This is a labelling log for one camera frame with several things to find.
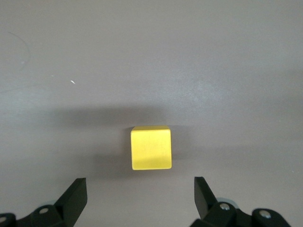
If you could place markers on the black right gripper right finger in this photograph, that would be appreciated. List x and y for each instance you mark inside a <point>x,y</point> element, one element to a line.
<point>213,212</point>

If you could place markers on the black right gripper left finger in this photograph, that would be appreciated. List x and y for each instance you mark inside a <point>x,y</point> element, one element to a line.
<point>68,205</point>

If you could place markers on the yellow wooden block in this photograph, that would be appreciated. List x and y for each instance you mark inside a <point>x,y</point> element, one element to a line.
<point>151,149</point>

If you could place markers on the brown table cloth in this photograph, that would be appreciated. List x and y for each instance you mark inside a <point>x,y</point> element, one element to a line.
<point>151,59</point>

